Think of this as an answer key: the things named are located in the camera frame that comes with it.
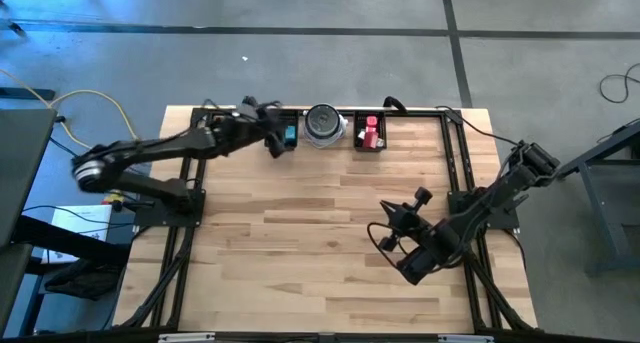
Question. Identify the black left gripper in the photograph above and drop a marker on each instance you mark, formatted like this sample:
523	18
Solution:
260	125

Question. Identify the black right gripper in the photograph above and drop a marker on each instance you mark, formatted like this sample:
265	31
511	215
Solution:
415	220

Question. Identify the teal charger block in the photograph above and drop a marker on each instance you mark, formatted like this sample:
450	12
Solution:
290	134

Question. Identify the red multiport charger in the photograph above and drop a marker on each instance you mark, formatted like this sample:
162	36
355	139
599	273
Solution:
370	139

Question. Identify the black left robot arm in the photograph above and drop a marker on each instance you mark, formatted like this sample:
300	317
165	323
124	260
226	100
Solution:
150	150

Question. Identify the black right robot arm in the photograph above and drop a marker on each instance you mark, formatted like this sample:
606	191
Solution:
500	193

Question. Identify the black mesh basket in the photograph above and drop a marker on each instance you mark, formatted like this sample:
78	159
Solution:
357	120
292	118

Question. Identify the dark metal stand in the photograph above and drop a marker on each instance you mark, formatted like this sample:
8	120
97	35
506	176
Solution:
607	161

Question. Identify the white paper box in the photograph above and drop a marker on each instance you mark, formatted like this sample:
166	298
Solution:
85	223

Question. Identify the black cloth bundle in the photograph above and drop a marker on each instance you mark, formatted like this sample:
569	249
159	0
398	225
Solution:
80	283

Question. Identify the black floor bar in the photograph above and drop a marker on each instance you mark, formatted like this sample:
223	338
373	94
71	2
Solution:
25	94

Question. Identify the grey desk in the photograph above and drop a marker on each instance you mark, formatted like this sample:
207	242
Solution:
25	173

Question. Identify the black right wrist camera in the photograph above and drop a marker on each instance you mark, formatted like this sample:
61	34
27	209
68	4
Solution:
417	268

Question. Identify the silver bracket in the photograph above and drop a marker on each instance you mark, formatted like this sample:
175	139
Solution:
187	337
465	339

